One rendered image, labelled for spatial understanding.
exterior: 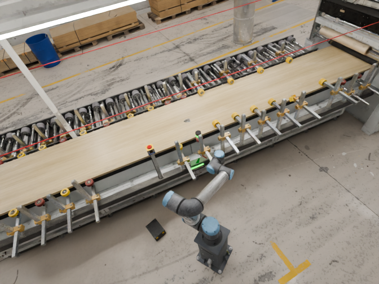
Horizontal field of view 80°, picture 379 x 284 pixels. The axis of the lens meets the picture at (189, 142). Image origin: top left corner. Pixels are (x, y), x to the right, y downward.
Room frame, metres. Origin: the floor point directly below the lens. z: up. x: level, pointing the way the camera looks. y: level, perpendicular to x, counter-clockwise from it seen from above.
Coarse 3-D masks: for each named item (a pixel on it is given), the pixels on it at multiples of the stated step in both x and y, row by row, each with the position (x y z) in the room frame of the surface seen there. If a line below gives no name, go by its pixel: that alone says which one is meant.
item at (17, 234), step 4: (16, 216) 1.19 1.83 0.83; (20, 216) 1.19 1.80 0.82; (16, 220) 1.14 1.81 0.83; (20, 220) 1.15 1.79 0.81; (16, 224) 1.10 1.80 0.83; (20, 224) 1.11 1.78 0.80; (16, 232) 1.02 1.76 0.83; (16, 236) 0.98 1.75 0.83; (16, 240) 0.94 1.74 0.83; (16, 244) 0.90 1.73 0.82; (12, 248) 0.87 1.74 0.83; (16, 248) 0.86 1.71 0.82; (12, 252) 0.83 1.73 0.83; (16, 252) 0.83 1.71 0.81; (12, 256) 0.80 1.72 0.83; (16, 256) 0.80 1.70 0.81
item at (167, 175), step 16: (352, 96) 2.11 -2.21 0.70; (368, 96) 2.12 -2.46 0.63; (320, 112) 1.94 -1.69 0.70; (288, 128) 1.80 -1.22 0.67; (240, 144) 1.66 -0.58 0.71; (208, 160) 1.53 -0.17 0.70; (176, 176) 1.42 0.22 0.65; (128, 192) 1.30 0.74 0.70; (80, 208) 1.22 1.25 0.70; (48, 224) 1.10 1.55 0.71; (64, 224) 1.10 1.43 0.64
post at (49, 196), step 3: (48, 195) 1.17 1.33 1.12; (51, 195) 1.18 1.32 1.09; (48, 198) 1.15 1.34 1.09; (51, 198) 1.15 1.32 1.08; (54, 198) 1.17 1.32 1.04; (51, 201) 1.15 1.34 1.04; (54, 201) 1.15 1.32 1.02; (57, 201) 1.16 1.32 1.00; (54, 204) 1.15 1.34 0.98; (57, 204) 1.15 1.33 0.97; (60, 204) 1.16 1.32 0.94; (60, 207) 1.15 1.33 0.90; (63, 207) 1.16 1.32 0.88; (66, 213) 1.15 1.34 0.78
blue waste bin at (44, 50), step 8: (32, 40) 6.37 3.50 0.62; (40, 40) 6.46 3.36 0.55; (48, 40) 6.19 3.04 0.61; (32, 48) 5.99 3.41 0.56; (40, 48) 5.97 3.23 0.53; (48, 48) 6.07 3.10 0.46; (40, 56) 5.98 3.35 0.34; (48, 56) 6.01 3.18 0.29; (56, 56) 6.18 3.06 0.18; (48, 64) 5.99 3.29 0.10; (56, 64) 6.07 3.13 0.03
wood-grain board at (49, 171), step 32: (288, 64) 2.79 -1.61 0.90; (320, 64) 2.65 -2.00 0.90; (352, 64) 2.51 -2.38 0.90; (192, 96) 2.47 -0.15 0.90; (224, 96) 2.34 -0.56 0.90; (256, 96) 2.23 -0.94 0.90; (288, 96) 2.11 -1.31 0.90; (128, 128) 2.07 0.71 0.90; (160, 128) 1.97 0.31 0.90; (192, 128) 1.87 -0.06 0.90; (32, 160) 1.84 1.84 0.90; (64, 160) 1.75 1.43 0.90; (96, 160) 1.66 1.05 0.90; (128, 160) 1.58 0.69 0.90; (0, 192) 1.47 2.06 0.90; (32, 192) 1.39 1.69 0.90
